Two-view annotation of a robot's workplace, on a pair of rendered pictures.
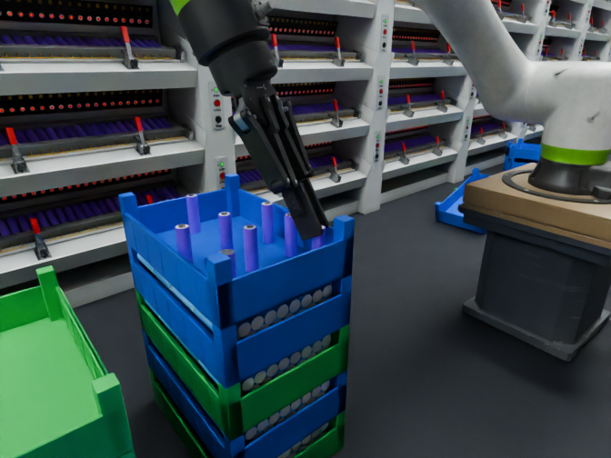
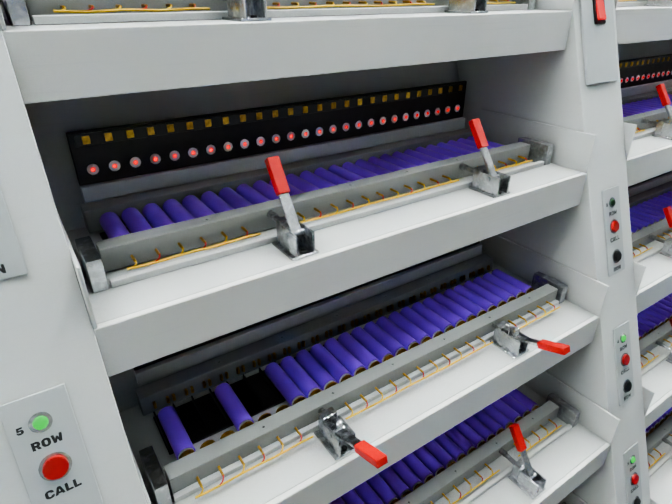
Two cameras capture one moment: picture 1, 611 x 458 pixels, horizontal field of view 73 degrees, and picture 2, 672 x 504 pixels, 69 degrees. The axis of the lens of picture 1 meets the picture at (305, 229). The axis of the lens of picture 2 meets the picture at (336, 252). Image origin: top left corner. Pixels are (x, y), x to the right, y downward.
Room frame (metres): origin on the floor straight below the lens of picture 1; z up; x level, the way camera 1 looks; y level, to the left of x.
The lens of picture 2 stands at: (0.90, -0.04, 1.26)
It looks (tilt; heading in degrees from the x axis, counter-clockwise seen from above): 11 degrees down; 12
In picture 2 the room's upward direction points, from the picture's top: 11 degrees counter-clockwise
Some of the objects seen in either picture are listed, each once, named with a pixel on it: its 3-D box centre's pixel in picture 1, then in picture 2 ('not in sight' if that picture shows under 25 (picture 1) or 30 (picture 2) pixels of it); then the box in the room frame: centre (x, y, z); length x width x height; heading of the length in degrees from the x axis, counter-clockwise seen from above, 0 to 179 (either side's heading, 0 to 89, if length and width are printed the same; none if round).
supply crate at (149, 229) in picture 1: (228, 231); not in sight; (0.54, 0.11, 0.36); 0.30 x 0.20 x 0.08; 40
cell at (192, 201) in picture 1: (193, 213); not in sight; (0.63, 0.18, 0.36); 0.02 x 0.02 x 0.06
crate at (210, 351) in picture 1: (232, 281); not in sight; (0.54, 0.11, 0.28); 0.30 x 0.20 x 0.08; 40
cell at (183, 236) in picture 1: (185, 247); not in sight; (0.50, 0.16, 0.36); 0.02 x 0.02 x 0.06
